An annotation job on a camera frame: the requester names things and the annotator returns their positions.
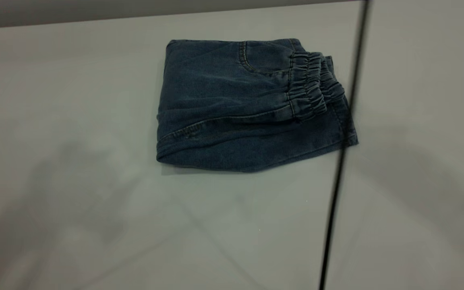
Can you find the blue denim shorts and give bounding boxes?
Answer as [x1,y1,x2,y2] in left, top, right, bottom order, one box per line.
[156,38,358,173]

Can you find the long black cable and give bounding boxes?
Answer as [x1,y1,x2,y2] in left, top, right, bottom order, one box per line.
[319,0,373,290]

